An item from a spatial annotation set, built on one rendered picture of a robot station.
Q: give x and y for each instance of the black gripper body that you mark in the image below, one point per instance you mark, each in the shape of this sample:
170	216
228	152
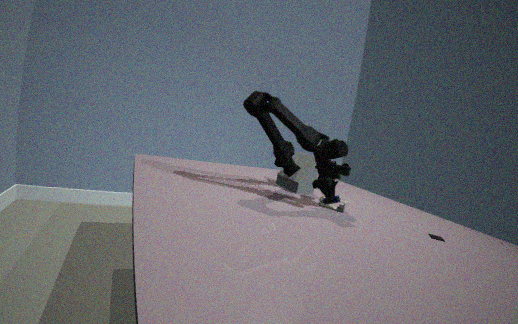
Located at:
324	179

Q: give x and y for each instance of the blue battery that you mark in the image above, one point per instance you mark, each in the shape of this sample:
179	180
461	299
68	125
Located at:
336	199

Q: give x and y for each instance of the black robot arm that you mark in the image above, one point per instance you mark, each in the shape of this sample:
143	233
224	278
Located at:
256	105

